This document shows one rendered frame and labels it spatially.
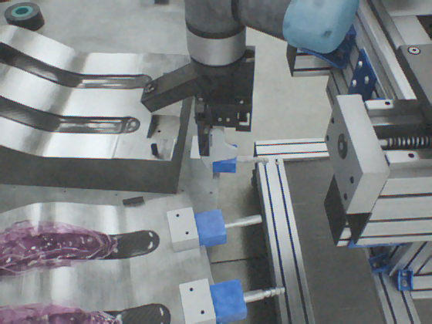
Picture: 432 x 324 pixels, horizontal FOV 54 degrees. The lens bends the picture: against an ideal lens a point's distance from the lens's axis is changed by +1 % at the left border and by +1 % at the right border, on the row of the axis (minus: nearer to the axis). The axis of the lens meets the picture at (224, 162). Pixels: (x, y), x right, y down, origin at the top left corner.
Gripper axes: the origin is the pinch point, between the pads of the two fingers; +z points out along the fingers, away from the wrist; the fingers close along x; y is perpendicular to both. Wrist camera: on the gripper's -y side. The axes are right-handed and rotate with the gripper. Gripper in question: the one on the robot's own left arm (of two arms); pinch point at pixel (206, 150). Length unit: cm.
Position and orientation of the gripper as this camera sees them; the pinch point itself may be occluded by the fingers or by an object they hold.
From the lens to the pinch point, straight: 70.0
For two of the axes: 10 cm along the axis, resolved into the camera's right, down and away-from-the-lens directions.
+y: 10.0, 0.4, -0.4
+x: 0.5, -7.8, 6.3
